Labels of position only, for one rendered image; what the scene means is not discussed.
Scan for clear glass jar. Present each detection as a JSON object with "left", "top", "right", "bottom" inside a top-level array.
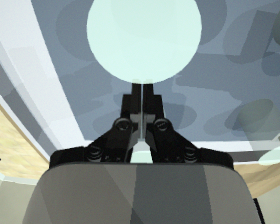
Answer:
[
  {"left": 238, "top": 98, "right": 280, "bottom": 165},
  {"left": 272, "top": 10, "right": 280, "bottom": 46},
  {"left": 131, "top": 100, "right": 152, "bottom": 162},
  {"left": 87, "top": 0, "right": 202, "bottom": 84}
]

